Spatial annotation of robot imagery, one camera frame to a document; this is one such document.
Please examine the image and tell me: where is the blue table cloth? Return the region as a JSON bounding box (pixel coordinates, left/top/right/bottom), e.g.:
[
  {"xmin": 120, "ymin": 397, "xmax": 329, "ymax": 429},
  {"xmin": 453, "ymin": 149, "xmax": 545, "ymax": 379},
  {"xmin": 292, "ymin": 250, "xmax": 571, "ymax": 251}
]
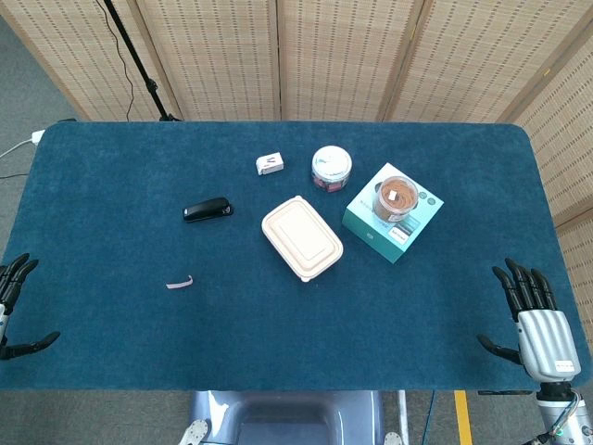
[{"xmin": 0, "ymin": 121, "xmax": 593, "ymax": 393}]

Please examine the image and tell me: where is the blue floor cable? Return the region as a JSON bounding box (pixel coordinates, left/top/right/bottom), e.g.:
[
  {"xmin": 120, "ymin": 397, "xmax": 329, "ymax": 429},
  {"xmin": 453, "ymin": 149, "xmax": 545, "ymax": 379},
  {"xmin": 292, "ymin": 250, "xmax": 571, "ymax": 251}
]
[{"xmin": 423, "ymin": 390, "xmax": 436, "ymax": 445}]

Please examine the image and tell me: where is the black stapler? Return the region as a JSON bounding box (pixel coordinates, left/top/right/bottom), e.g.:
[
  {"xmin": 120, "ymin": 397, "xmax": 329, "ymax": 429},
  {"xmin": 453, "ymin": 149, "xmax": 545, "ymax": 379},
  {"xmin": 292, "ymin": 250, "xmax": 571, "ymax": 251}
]
[{"xmin": 182, "ymin": 197, "xmax": 235, "ymax": 224}]

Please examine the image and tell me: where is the clear jar with brown contents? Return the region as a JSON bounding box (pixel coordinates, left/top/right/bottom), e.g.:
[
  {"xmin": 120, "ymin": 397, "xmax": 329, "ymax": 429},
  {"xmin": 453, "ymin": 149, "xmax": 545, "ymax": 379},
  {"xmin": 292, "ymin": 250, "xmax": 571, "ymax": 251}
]
[{"xmin": 372, "ymin": 175, "xmax": 421, "ymax": 223}]

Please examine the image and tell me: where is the thin black hanging cable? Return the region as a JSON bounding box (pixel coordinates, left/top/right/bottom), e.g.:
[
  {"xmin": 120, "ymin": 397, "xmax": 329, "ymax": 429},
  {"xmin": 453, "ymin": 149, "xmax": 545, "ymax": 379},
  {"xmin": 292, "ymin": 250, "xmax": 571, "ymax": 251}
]
[{"xmin": 95, "ymin": 0, "xmax": 135, "ymax": 122}]

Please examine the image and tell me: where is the white power strip with cord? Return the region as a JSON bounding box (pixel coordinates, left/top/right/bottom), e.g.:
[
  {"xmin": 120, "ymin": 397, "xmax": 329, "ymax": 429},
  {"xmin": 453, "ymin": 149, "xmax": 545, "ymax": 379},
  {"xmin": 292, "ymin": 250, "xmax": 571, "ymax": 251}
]
[{"xmin": 0, "ymin": 130, "xmax": 46, "ymax": 159}]

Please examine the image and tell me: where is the black tripod stand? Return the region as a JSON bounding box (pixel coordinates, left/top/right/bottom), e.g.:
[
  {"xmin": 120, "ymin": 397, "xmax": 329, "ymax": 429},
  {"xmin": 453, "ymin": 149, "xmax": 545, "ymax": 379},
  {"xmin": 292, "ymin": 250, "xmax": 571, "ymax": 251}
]
[{"xmin": 102, "ymin": 0, "xmax": 184, "ymax": 122}]

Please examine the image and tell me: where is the white table leg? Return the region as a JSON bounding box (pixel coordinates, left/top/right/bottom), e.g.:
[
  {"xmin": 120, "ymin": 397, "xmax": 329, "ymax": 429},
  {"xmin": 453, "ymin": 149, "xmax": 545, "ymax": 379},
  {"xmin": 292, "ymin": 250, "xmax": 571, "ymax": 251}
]
[{"xmin": 397, "ymin": 390, "xmax": 410, "ymax": 437}]

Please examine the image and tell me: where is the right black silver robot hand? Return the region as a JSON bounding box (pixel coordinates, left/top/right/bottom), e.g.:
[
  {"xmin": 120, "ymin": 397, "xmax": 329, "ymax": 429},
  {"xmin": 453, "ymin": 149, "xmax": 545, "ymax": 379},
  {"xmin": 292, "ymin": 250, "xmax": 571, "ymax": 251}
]
[{"xmin": 476, "ymin": 258, "xmax": 582, "ymax": 382}]

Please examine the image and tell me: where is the beige lidded food container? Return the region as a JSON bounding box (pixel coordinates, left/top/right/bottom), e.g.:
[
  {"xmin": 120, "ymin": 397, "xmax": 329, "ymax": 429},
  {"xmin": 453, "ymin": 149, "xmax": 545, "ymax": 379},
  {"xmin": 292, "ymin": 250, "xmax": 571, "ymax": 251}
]
[{"xmin": 260, "ymin": 195, "xmax": 345, "ymax": 284}]

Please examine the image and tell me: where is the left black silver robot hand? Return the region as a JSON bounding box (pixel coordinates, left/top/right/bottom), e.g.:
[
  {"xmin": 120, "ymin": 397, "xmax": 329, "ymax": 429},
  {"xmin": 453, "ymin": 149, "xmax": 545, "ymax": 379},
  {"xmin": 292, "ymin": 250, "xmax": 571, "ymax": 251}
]
[{"xmin": 0, "ymin": 252, "xmax": 61, "ymax": 362}]

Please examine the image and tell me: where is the small white staples box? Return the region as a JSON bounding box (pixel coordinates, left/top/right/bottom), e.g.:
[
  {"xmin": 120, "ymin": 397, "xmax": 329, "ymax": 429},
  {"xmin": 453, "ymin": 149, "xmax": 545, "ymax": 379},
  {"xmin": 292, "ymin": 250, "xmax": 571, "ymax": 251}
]
[{"xmin": 255, "ymin": 150, "xmax": 286, "ymax": 176}]

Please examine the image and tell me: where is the yellow floor tape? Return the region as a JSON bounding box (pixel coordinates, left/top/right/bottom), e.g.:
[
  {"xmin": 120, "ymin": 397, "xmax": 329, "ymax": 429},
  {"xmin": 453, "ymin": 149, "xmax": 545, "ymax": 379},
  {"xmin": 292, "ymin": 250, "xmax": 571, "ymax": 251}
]
[{"xmin": 453, "ymin": 390, "xmax": 473, "ymax": 445}]

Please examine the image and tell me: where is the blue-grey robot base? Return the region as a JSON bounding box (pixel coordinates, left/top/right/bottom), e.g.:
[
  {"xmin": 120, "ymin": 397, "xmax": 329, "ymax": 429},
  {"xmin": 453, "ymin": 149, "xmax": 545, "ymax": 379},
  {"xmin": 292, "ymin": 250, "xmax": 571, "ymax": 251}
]
[{"xmin": 178, "ymin": 389, "xmax": 404, "ymax": 445}]

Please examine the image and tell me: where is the teal cardboard box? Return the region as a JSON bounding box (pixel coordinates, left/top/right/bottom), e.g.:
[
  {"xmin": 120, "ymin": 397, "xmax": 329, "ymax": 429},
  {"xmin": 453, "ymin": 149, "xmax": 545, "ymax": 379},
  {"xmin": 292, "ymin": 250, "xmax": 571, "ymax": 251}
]
[{"xmin": 341, "ymin": 162, "xmax": 445, "ymax": 265}]

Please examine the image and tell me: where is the clear jar with white lid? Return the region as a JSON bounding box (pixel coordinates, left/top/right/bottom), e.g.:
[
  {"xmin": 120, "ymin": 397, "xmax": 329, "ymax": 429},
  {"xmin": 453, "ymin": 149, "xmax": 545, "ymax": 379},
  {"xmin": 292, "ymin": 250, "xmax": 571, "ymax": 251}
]
[{"xmin": 310, "ymin": 145, "xmax": 353, "ymax": 192}]

